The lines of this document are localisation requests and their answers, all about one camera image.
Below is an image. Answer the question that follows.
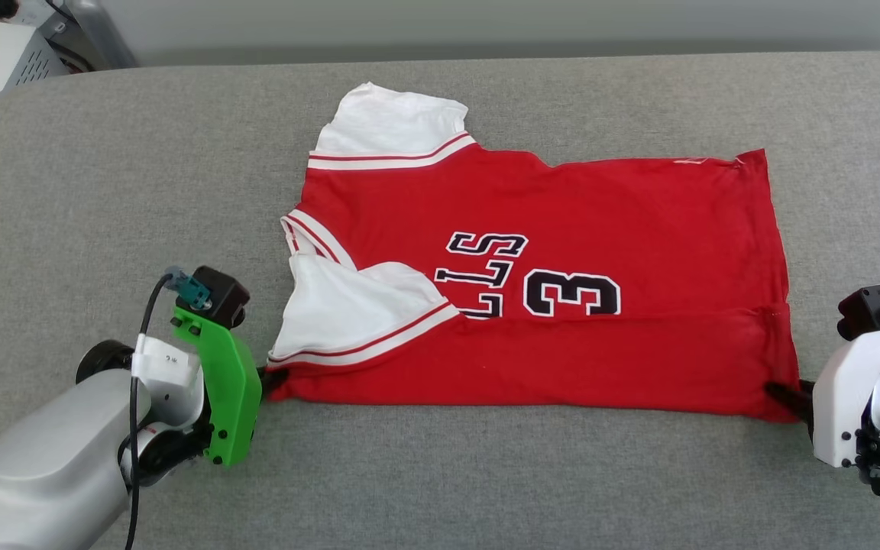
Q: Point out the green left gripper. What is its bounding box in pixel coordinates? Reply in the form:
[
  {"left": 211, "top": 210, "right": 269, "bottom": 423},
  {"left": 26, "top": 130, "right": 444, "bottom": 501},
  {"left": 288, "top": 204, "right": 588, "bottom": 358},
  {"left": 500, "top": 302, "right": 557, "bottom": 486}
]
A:
[{"left": 171, "top": 306, "right": 289, "bottom": 468}]

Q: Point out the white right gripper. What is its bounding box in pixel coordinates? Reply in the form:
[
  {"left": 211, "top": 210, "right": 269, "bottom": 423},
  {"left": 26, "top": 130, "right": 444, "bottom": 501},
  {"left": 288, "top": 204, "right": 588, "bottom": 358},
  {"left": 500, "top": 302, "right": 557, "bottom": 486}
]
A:
[{"left": 765, "top": 325, "right": 880, "bottom": 468}]

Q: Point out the red and white basketball jersey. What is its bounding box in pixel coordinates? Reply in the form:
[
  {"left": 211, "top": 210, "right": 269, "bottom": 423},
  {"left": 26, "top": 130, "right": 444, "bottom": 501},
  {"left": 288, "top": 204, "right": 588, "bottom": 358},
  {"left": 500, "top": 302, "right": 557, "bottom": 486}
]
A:
[{"left": 267, "top": 82, "right": 801, "bottom": 423}]

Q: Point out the white cable label tag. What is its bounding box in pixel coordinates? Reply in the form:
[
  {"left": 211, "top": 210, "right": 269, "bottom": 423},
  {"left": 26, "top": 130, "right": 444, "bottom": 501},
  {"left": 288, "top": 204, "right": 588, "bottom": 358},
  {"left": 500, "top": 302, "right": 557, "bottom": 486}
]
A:
[{"left": 133, "top": 334, "right": 185, "bottom": 383}]

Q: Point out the teal left camera plug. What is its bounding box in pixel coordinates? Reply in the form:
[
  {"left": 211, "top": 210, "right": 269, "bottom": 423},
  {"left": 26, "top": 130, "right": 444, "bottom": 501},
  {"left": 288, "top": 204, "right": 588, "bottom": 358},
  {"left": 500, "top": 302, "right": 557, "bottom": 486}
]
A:
[{"left": 165, "top": 267, "right": 212, "bottom": 310}]

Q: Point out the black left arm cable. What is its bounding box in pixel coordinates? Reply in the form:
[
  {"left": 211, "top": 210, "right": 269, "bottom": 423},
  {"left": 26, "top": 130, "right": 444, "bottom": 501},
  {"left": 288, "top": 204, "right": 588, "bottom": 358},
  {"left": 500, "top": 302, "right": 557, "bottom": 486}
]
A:
[{"left": 125, "top": 273, "right": 181, "bottom": 550}]

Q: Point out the grey metal post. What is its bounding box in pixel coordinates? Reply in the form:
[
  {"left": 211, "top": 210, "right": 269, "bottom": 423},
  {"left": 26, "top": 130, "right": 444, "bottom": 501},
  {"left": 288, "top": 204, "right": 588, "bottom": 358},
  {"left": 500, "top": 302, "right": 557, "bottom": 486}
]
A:
[{"left": 39, "top": 0, "right": 138, "bottom": 71}]

